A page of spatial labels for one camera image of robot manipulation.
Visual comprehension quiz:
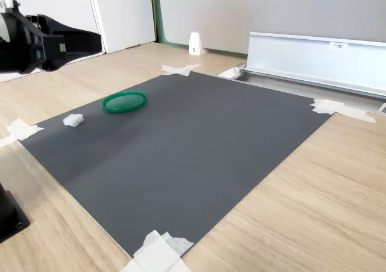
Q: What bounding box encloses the white panel partition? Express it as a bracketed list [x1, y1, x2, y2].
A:
[0, 0, 157, 83]

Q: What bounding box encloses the white tape cross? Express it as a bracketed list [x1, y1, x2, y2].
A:
[0, 118, 45, 148]
[309, 98, 377, 124]
[120, 229, 194, 272]
[160, 63, 203, 77]

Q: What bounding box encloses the small white plastic terminal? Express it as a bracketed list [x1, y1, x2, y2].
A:
[62, 113, 84, 127]

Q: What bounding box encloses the silver cable duct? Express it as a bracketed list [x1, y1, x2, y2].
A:
[217, 31, 386, 116]

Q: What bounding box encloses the small white bracket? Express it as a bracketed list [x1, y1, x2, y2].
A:
[189, 31, 203, 56]

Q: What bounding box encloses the dark grey mat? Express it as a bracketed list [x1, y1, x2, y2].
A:
[19, 71, 337, 258]

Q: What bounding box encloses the grey partition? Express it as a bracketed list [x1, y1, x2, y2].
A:
[152, 0, 386, 56]

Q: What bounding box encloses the round green lid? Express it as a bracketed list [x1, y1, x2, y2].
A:
[101, 90, 148, 114]

